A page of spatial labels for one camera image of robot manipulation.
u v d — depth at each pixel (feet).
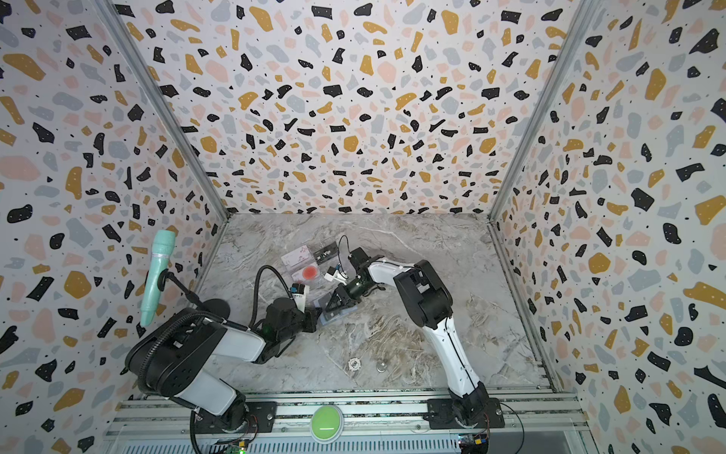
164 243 2.26
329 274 3.05
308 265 3.20
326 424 2.35
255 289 2.30
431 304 2.01
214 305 3.04
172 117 2.94
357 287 2.89
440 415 2.44
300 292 2.72
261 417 2.40
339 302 2.90
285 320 2.39
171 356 1.49
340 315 2.97
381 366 2.68
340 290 2.90
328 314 2.96
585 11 2.35
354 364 2.73
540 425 2.49
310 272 3.20
